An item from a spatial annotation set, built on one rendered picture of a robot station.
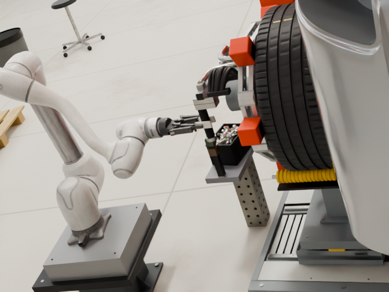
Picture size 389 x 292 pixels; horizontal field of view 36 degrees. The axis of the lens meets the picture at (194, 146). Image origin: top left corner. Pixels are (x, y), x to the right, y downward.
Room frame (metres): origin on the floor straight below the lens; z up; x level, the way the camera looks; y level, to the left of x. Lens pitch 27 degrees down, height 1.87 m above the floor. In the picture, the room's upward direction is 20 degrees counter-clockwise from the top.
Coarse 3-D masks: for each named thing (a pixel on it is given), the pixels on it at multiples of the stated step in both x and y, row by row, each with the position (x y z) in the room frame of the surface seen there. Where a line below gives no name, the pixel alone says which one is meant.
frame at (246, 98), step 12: (252, 24) 2.29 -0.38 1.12; (252, 36) 2.15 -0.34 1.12; (240, 72) 2.07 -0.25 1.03; (252, 72) 2.04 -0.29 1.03; (240, 84) 2.04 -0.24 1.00; (252, 84) 2.01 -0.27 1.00; (240, 96) 2.01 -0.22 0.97; (252, 96) 1.98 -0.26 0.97; (252, 108) 1.99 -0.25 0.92; (264, 144) 1.98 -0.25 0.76; (264, 156) 2.08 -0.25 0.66
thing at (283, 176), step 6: (276, 174) 2.12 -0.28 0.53; (282, 174) 2.11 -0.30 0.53; (288, 174) 2.09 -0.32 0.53; (294, 174) 2.08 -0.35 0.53; (300, 174) 2.06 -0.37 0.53; (306, 174) 2.05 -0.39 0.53; (312, 174) 2.04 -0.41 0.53; (318, 174) 2.03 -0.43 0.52; (324, 174) 2.01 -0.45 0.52; (330, 174) 2.00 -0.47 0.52; (282, 180) 2.10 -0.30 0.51; (288, 180) 2.09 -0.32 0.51; (294, 180) 2.07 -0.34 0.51; (300, 180) 2.06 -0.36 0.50; (306, 180) 2.05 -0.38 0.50; (312, 180) 2.04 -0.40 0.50; (318, 180) 2.03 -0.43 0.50; (330, 180) 2.01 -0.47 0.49
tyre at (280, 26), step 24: (264, 24) 2.10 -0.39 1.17; (288, 24) 2.04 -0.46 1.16; (264, 48) 2.01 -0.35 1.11; (288, 48) 1.96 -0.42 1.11; (264, 72) 1.95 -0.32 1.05; (288, 72) 1.90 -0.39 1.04; (264, 96) 1.92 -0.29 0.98; (288, 96) 1.87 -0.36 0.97; (312, 96) 1.83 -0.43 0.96; (264, 120) 1.91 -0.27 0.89; (288, 120) 1.86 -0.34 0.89; (312, 120) 1.82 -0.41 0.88; (288, 144) 1.88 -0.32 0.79; (312, 144) 1.84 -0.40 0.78; (288, 168) 1.97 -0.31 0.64; (312, 168) 1.94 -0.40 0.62
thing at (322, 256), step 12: (300, 252) 2.05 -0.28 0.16; (312, 252) 2.02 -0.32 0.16; (324, 252) 2.00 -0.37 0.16; (336, 252) 1.97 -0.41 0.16; (348, 252) 1.95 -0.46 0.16; (360, 252) 1.92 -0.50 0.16; (372, 252) 1.90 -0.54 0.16; (324, 264) 2.01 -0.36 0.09; (336, 264) 1.98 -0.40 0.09; (348, 264) 1.95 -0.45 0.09; (360, 264) 1.93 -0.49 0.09; (372, 264) 1.91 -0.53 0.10
